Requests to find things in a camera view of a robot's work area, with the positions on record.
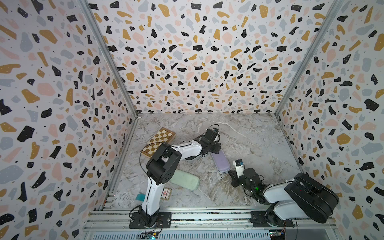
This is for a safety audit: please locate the grey sleeve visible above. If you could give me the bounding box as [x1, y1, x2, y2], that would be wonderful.
[211, 150, 231, 174]

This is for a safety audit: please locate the mint green zippered sleeve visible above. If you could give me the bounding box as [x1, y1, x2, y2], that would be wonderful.
[170, 169, 200, 191]

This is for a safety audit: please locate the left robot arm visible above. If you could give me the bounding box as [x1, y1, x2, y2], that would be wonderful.
[138, 124, 221, 218]

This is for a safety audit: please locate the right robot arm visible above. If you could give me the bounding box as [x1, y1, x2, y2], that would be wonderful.
[229, 168, 340, 227]

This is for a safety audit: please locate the wooden chessboard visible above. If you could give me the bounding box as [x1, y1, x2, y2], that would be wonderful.
[141, 127, 176, 158]

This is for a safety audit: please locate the small teal block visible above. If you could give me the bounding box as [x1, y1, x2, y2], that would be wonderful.
[136, 194, 146, 202]

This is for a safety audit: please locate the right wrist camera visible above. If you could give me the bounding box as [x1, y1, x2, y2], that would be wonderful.
[233, 159, 245, 178]

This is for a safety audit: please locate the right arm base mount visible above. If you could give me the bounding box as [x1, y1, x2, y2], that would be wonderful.
[250, 211, 296, 228]

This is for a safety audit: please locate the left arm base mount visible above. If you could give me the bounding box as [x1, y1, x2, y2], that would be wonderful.
[129, 212, 172, 229]

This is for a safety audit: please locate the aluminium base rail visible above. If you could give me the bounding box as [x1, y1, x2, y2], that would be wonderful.
[81, 207, 342, 240]

